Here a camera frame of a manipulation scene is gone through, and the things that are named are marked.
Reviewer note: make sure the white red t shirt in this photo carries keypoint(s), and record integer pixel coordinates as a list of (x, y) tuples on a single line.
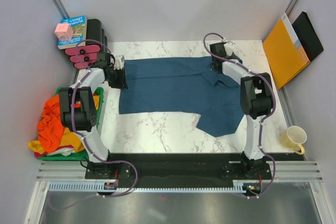
[(64, 151)]

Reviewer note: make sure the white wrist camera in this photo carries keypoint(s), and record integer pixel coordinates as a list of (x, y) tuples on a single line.
[(119, 62), (229, 48)]

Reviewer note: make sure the orange folder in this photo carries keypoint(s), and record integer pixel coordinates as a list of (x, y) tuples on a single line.
[(284, 51)]

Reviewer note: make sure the orange t shirt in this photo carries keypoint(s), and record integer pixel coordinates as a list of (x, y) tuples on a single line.
[(51, 127)]

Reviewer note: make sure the white slotted cable duct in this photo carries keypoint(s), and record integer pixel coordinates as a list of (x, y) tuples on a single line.
[(105, 187)]

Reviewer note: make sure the blue t shirt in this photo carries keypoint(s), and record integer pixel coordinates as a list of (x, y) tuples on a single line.
[(183, 84)]

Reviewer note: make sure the blue storey treehouse book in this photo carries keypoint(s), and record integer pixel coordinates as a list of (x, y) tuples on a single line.
[(79, 26)]

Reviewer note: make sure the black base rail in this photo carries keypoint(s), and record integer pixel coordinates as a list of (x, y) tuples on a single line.
[(178, 170)]

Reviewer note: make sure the green plastic bin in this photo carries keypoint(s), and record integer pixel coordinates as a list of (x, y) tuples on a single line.
[(69, 139)]

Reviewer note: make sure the pink cube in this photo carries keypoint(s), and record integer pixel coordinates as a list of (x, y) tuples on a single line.
[(64, 31)]

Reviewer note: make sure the pink black drawer unit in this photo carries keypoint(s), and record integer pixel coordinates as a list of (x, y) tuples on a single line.
[(88, 53)]

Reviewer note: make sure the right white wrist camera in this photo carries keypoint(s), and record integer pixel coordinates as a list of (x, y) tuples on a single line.
[(229, 48)]

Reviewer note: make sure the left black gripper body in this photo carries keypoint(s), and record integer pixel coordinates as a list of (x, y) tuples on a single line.
[(116, 80)]

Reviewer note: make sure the yellow t shirt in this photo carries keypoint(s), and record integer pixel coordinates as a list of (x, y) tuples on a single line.
[(71, 140)]

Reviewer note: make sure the yellow mug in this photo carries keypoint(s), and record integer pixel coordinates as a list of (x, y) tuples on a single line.
[(293, 138)]

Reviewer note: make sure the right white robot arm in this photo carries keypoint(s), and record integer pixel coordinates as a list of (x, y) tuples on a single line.
[(257, 98)]

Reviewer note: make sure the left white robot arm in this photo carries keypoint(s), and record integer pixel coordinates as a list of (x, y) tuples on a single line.
[(77, 108)]

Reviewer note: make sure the black folder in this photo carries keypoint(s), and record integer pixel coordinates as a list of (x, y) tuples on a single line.
[(307, 36)]

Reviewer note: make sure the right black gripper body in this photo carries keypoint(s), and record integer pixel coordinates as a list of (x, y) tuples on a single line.
[(211, 67)]

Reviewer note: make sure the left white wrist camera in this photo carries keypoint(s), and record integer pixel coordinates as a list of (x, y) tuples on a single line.
[(119, 62)]

